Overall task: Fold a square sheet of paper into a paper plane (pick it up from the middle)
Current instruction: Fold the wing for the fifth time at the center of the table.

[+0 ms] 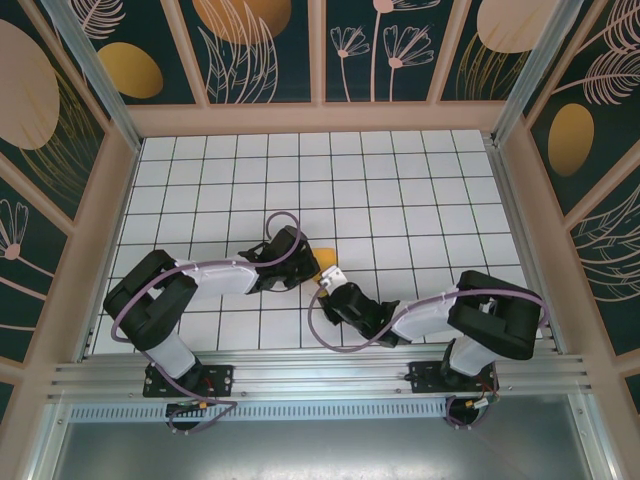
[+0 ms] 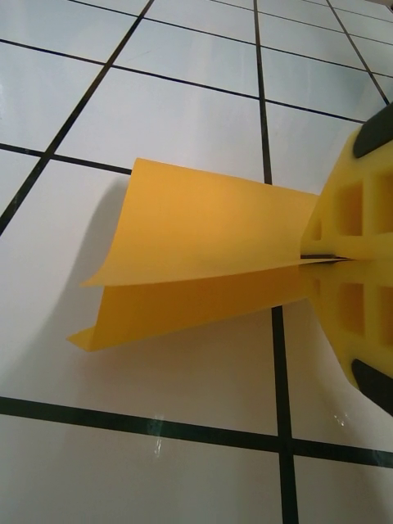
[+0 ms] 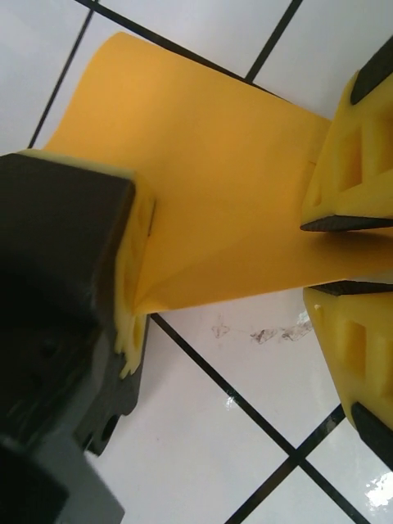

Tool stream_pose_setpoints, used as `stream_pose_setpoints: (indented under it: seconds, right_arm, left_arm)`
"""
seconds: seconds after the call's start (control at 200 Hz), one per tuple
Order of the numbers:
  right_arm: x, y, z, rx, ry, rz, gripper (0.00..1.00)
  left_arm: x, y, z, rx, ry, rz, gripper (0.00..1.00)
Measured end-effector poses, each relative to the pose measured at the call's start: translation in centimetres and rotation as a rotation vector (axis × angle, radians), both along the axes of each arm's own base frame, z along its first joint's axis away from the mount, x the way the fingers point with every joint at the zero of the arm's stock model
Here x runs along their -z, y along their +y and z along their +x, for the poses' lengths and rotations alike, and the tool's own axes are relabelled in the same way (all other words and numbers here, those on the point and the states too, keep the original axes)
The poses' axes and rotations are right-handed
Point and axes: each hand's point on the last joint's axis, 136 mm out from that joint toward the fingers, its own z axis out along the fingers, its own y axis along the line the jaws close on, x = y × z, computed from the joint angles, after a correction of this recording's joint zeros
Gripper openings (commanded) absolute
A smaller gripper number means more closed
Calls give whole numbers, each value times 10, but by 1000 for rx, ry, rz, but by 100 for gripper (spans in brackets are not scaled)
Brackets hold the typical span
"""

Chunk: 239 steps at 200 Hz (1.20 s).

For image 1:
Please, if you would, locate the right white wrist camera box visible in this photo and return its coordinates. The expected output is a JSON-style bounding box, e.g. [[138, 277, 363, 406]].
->
[[319, 266, 347, 292]]

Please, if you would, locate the aluminium side rail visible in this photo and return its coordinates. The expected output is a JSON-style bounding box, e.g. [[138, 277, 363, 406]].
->
[[482, 133, 569, 355]]

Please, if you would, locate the slotted grey cable duct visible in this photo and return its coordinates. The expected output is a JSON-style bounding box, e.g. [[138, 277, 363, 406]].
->
[[69, 398, 451, 424]]

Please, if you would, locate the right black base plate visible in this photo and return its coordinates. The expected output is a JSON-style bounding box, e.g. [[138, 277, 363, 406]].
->
[[408, 359, 501, 394]]

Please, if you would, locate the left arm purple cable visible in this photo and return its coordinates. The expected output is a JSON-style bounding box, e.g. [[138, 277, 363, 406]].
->
[[110, 212, 304, 435]]

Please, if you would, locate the orange square paper sheet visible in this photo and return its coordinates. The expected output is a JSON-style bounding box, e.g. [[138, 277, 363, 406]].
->
[[310, 247, 340, 289]]

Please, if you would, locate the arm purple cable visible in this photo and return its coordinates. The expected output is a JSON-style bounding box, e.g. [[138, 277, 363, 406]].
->
[[110, 212, 304, 435], [307, 287, 546, 431]]

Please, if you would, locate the long aluminium mounting rail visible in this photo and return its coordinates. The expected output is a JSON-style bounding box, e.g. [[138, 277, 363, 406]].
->
[[47, 349, 599, 401]]

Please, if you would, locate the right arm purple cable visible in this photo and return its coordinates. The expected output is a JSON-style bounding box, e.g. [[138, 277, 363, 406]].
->
[[307, 287, 546, 431]]

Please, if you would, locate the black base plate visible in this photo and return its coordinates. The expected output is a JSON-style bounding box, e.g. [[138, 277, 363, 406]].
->
[[408, 359, 501, 394], [143, 363, 236, 399]]

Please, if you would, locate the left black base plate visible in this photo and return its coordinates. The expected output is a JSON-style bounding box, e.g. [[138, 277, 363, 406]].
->
[[143, 363, 236, 399]]

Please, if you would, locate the aluminium frame profile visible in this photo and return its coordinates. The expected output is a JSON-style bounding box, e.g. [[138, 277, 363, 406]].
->
[[22, 403, 71, 480], [569, 392, 619, 480]]

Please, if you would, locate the aluminium frame post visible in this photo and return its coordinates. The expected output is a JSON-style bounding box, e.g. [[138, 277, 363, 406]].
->
[[490, 0, 601, 147], [39, 0, 142, 152]]

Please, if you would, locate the grey metal sheet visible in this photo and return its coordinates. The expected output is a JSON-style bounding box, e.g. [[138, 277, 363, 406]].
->
[[49, 418, 596, 480]]

